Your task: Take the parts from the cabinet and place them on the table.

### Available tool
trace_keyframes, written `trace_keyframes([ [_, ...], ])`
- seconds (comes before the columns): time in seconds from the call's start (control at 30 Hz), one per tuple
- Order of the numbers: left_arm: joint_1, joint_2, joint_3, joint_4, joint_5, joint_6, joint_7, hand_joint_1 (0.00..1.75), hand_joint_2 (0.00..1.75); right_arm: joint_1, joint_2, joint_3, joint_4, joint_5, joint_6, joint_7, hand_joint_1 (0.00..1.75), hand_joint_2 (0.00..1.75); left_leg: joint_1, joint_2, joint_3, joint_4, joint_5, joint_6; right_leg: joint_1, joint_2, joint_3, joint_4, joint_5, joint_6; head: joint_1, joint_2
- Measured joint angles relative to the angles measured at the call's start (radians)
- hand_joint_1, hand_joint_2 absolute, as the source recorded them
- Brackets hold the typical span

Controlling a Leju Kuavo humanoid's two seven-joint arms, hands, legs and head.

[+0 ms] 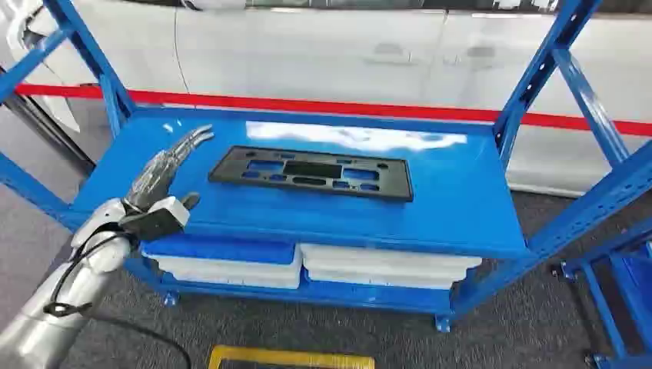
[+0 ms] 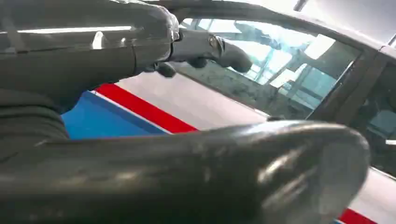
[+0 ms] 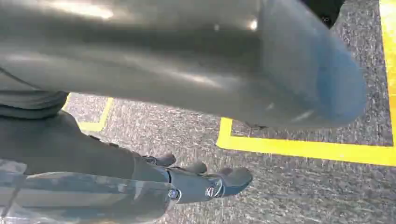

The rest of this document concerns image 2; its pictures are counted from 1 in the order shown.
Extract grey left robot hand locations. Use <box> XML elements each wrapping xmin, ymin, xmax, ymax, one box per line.
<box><xmin>0</xmin><ymin>0</ymin><xmax>371</xmax><ymax>224</ymax></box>

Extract white car, red blue stripes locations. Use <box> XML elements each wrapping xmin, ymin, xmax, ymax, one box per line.
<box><xmin>61</xmin><ymin>0</ymin><xmax>396</xmax><ymax>224</ymax></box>

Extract ribbed grey left arm sleeve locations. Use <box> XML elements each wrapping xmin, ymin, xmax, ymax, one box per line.
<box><xmin>0</xmin><ymin>89</ymin><xmax>70</xmax><ymax>159</ymax></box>

